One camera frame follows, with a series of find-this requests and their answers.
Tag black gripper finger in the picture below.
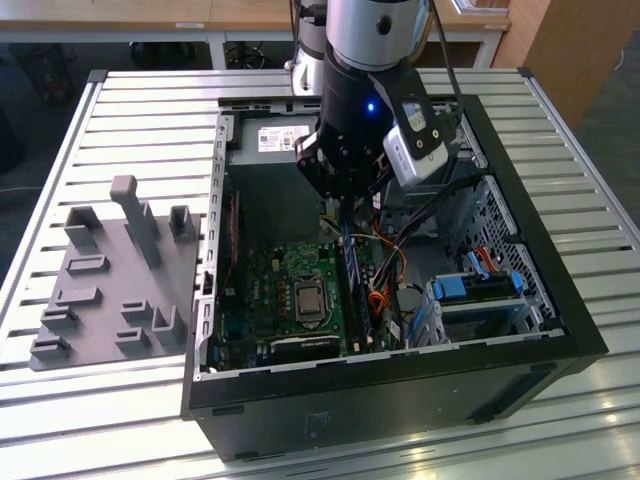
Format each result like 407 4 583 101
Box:
349 149 395 201
293 130 352 200

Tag grey power supply unit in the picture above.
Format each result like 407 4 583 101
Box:
227 113 326 242

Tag metal CPU socket cover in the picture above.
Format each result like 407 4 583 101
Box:
292 275 328 329

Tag round grey case speaker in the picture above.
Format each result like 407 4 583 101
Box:
398 282 427 324

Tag silver CPU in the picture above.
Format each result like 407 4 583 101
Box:
298 288 322 315

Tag flat blue disk carrier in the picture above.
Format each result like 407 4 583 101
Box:
430 272 525 303

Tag green motherboard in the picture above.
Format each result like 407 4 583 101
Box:
219 238 401 371

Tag black graphics card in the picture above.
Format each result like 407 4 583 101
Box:
269 333 342 362

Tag wooden cabinet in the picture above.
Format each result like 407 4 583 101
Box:
492 0 640 129

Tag black PC case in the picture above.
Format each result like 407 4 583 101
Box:
179 92 610 464

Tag grey parts rack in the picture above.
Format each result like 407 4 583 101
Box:
28 174 204 372

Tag dark bag under desk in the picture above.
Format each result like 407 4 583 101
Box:
7 43 84 107

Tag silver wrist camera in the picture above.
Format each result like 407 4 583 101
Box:
382 99 450 190

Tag black camera bracket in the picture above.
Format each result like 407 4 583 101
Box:
367 64 444 154

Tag black cable bundle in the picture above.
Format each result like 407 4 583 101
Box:
392 174 484 246

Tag black camera cable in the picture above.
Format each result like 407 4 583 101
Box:
428 0 464 109

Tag thin red wire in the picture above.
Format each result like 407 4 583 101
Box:
223 191 240 284

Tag red and blue wires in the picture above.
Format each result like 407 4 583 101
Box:
468 246 504 277

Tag wooden desk white frame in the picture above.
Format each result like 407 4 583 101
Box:
0 0 512 70

